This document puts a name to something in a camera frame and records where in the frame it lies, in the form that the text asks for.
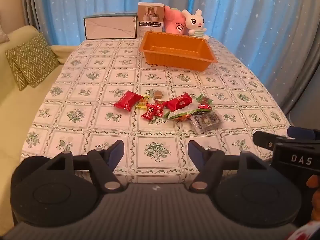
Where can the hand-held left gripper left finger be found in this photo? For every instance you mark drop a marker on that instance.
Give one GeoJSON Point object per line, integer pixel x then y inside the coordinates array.
{"type": "Point", "coordinates": [116, 155]}

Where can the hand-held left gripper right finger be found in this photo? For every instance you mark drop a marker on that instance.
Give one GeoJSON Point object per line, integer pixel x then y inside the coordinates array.
{"type": "Point", "coordinates": [197, 155]}

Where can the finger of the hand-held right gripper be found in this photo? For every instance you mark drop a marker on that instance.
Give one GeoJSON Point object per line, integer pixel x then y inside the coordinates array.
{"type": "Point", "coordinates": [265, 141]}
{"type": "Point", "coordinates": [296, 131]}

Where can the clear dark printed snack packet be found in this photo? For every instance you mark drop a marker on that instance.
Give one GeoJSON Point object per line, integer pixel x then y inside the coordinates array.
{"type": "Point", "coordinates": [206, 122]}

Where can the green and white snack packet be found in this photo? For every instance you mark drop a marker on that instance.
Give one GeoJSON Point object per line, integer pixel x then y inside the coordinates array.
{"type": "Point", "coordinates": [183, 115]}

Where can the red snack packet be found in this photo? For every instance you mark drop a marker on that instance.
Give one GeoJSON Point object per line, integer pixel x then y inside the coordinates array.
{"type": "Point", "coordinates": [127, 101]}
{"type": "Point", "coordinates": [178, 102]}

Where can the green candy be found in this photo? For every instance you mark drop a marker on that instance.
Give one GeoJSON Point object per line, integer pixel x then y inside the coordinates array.
{"type": "Point", "coordinates": [203, 99]}

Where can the yellow candy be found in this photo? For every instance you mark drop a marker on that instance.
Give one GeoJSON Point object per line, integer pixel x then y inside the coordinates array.
{"type": "Point", "coordinates": [143, 102]}

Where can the brown candy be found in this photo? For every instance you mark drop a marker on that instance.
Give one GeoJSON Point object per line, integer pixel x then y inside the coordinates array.
{"type": "Point", "coordinates": [158, 94]}

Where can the orange plastic tray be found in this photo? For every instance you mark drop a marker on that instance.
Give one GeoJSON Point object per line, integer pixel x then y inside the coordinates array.
{"type": "Point", "coordinates": [175, 57]}

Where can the person's right hand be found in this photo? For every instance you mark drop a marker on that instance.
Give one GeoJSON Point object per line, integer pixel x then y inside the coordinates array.
{"type": "Point", "coordinates": [316, 182]}

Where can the floral checked tablecloth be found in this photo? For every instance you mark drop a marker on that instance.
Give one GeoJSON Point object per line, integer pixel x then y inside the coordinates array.
{"type": "Point", "coordinates": [87, 110]}

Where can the pale yellow sofa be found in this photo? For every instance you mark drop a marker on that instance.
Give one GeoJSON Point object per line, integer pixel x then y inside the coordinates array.
{"type": "Point", "coordinates": [20, 120]}

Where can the grey starry curtain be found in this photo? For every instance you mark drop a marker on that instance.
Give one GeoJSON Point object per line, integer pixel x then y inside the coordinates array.
{"type": "Point", "coordinates": [32, 5]}
{"type": "Point", "coordinates": [262, 30]}

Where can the green zigzag cushion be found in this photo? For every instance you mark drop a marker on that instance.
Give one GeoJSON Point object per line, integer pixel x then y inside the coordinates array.
{"type": "Point", "coordinates": [37, 60]}
{"type": "Point", "coordinates": [15, 65]}

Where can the large white cardboard box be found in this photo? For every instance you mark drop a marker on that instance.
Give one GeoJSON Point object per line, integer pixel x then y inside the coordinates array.
{"type": "Point", "coordinates": [110, 27]}

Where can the white bunny plush toy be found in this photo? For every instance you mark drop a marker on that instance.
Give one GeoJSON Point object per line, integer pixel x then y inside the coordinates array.
{"type": "Point", "coordinates": [195, 22]}

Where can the pink plush toy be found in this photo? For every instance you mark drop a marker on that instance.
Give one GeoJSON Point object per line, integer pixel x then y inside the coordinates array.
{"type": "Point", "coordinates": [175, 22]}

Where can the small beige product box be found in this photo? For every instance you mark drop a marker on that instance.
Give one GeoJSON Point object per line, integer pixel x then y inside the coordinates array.
{"type": "Point", "coordinates": [150, 17]}

